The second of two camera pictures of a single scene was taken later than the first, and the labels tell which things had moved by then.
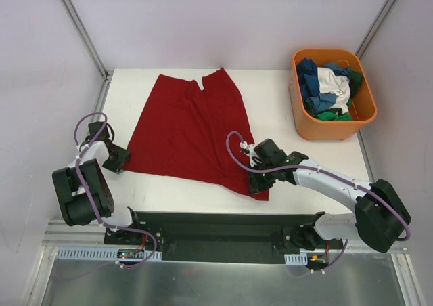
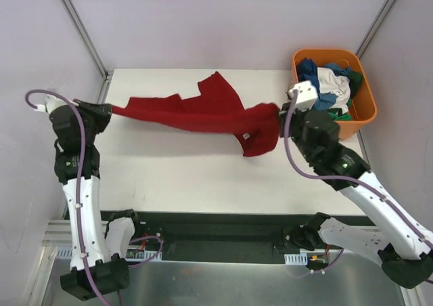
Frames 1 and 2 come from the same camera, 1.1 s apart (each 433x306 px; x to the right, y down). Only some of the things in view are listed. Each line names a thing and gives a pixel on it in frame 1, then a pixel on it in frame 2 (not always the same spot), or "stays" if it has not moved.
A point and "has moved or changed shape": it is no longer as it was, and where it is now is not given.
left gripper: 117,158 -> 87,110
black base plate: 221,237 stays
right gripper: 258,182 -> 285,120
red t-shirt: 199,135 has moved or changed shape
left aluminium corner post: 87,40 stays
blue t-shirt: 310,84 stays
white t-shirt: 329,82 stays
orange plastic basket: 363,107 stays
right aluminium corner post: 380,17 stays
